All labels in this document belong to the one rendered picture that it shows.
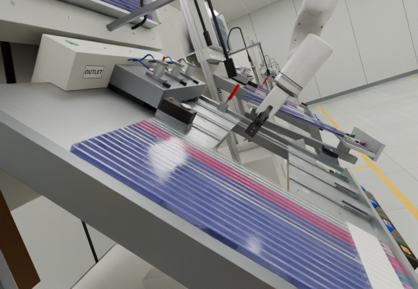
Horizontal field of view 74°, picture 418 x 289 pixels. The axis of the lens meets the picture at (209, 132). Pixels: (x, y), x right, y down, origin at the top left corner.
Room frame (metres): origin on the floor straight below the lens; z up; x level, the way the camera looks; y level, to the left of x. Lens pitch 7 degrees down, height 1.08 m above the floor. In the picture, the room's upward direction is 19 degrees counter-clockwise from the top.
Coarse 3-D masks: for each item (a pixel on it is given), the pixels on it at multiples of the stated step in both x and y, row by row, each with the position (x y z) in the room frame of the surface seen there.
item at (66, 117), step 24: (0, 96) 0.42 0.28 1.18; (24, 96) 0.45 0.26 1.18; (48, 96) 0.49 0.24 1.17; (72, 96) 0.53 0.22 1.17; (96, 96) 0.58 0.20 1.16; (120, 96) 0.65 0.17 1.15; (24, 120) 0.39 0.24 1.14; (48, 120) 0.41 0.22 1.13; (72, 120) 0.44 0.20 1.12; (96, 120) 0.48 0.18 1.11; (120, 120) 0.52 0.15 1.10; (216, 120) 0.81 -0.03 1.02; (216, 144) 0.62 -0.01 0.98
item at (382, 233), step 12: (348, 168) 0.85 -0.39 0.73; (348, 180) 0.78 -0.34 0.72; (360, 192) 0.67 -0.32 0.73; (360, 204) 0.63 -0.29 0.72; (372, 204) 0.61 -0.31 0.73; (372, 216) 0.56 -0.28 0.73; (384, 228) 0.50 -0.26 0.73; (384, 240) 0.48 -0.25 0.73; (396, 252) 0.43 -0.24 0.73; (408, 264) 0.40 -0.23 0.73; (408, 276) 0.38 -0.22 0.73
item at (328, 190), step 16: (288, 160) 0.74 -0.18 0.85; (304, 160) 0.80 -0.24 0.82; (288, 176) 0.63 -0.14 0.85; (304, 176) 0.67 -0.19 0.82; (320, 176) 0.72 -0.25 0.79; (336, 176) 0.78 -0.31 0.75; (304, 192) 0.57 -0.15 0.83; (320, 192) 0.61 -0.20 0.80; (336, 192) 0.65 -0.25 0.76; (352, 192) 0.69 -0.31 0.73; (336, 208) 0.55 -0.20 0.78; (352, 208) 0.59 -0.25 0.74; (368, 224) 0.55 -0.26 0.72
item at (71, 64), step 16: (48, 48) 0.54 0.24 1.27; (64, 48) 0.53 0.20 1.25; (80, 48) 0.56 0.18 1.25; (96, 48) 0.62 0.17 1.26; (112, 48) 0.70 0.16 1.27; (128, 48) 0.80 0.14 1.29; (48, 64) 0.55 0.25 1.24; (64, 64) 0.54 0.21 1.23; (80, 64) 0.55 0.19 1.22; (96, 64) 0.59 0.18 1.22; (112, 64) 0.64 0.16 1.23; (128, 64) 0.71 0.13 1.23; (32, 80) 0.56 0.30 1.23; (48, 80) 0.55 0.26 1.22; (64, 80) 0.54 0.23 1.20; (80, 80) 0.57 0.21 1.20; (96, 80) 0.62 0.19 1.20
